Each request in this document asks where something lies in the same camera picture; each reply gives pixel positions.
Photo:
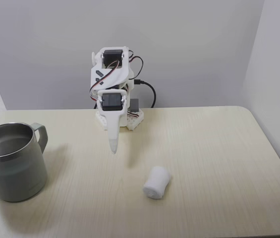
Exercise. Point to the white gauze dressing roll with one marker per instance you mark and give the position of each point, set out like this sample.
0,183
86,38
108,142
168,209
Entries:
157,183

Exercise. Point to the grey table clamp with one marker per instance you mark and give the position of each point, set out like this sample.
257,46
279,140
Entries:
134,105

